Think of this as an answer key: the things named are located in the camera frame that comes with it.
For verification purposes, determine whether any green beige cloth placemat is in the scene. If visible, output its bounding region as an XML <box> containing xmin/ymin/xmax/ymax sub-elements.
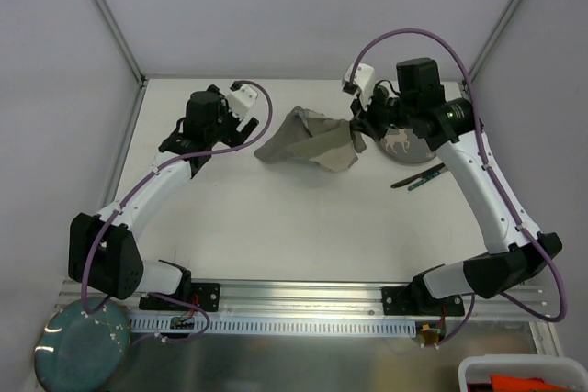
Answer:
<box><xmin>254</xmin><ymin>106</ymin><xmax>360</xmax><ymax>173</ymax></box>

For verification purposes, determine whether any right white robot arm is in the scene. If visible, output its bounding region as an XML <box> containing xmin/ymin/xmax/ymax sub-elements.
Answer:
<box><xmin>343</xmin><ymin>58</ymin><xmax>562</xmax><ymax>315</ymax></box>

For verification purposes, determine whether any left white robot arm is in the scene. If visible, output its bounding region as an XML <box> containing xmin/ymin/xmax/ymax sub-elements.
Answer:
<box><xmin>68</xmin><ymin>81</ymin><xmax>259</xmax><ymax>309</ymax></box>

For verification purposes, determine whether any grey reindeer plate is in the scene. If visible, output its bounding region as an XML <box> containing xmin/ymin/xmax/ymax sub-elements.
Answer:
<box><xmin>379</xmin><ymin>129</ymin><xmax>436</xmax><ymax>165</ymax></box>

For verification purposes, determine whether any black table knife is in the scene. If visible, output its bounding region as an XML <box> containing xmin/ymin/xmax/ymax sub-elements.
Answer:
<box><xmin>390</xmin><ymin>162</ymin><xmax>446</xmax><ymax>189</ymax></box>

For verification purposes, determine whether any teal round stool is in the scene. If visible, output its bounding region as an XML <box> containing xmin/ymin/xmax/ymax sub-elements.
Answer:
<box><xmin>33</xmin><ymin>297</ymin><xmax>131</xmax><ymax>391</ymax></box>

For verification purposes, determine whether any orange item in bin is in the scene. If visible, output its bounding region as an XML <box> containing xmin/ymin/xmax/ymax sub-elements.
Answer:
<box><xmin>490</xmin><ymin>375</ymin><xmax>583</xmax><ymax>392</ymax></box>

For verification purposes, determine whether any white plastic bin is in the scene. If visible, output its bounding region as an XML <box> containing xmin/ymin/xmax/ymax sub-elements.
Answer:
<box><xmin>458</xmin><ymin>354</ymin><xmax>587</xmax><ymax>391</ymax></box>

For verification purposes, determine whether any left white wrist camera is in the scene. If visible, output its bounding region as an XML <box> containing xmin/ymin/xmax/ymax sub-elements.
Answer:
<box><xmin>226</xmin><ymin>82</ymin><xmax>258</xmax><ymax>121</ymax></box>

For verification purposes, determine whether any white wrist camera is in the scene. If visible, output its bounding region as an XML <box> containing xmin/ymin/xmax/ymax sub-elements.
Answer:
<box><xmin>342</xmin><ymin>63</ymin><xmax>377</xmax><ymax>109</ymax></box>
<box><xmin>226</xmin><ymin>82</ymin><xmax>258</xmax><ymax>121</ymax></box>

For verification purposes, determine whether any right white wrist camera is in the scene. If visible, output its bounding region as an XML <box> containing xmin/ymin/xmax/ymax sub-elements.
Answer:
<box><xmin>342</xmin><ymin>63</ymin><xmax>377</xmax><ymax>109</ymax></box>

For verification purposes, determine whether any green handled fork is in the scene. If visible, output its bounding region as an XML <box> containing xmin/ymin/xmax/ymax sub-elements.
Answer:
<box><xmin>407</xmin><ymin>167</ymin><xmax>447</xmax><ymax>192</ymax></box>

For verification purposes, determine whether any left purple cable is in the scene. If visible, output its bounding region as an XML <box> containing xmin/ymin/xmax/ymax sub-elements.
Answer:
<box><xmin>80</xmin><ymin>79</ymin><xmax>273</xmax><ymax>318</ymax></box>

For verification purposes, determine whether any purple cable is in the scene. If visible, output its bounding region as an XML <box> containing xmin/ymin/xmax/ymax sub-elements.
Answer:
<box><xmin>80</xmin><ymin>79</ymin><xmax>273</xmax><ymax>318</ymax></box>
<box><xmin>351</xmin><ymin>28</ymin><xmax>567</xmax><ymax>322</ymax></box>

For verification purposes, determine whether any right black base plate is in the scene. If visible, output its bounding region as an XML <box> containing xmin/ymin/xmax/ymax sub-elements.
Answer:
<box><xmin>381</xmin><ymin>284</ymin><xmax>465</xmax><ymax>318</ymax></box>

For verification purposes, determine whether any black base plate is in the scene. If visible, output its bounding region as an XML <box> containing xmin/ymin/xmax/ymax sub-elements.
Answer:
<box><xmin>139</xmin><ymin>282</ymin><xmax>221</xmax><ymax>312</ymax></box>
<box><xmin>381</xmin><ymin>284</ymin><xmax>465</xmax><ymax>318</ymax></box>

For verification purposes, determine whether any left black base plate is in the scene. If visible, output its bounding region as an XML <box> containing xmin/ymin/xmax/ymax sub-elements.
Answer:
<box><xmin>139</xmin><ymin>282</ymin><xmax>221</xmax><ymax>312</ymax></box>

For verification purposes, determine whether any aluminium mounting rail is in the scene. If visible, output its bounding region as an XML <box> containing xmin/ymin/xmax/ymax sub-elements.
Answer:
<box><xmin>55</xmin><ymin>280</ymin><xmax>556</xmax><ymax>321</ymax></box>

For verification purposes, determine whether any white slotted cable duct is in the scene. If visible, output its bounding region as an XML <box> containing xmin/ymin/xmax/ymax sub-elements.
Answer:
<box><xmin>130</xmin><ymin>314</ymin><xmax>417</xmax><ymax>338</ymax></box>

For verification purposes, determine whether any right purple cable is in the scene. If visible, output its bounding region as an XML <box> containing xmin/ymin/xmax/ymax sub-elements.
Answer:
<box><xmin>351</xmin><ymin>28</ymin><xmax>567</xmax><ymax>322</ymax></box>

